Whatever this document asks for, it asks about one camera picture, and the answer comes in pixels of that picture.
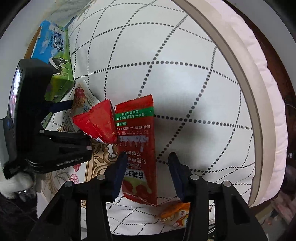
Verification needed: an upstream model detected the white patterned bed quilt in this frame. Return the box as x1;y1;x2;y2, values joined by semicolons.
34;0;289;235

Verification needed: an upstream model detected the cookie snack white packet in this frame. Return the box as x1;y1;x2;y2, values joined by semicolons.
66;80;100;133

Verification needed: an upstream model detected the long red snack packet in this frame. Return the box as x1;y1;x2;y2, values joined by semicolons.
115;95;158;206

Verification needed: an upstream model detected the orange cartoon snack packet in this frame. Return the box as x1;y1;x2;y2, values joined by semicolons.
157;201;190;228

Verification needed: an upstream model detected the cardboard milk carton box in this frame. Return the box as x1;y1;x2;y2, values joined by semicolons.
24;19;75;130

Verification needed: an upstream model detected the red triangular snack packet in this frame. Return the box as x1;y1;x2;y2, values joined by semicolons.
72;99;118;144

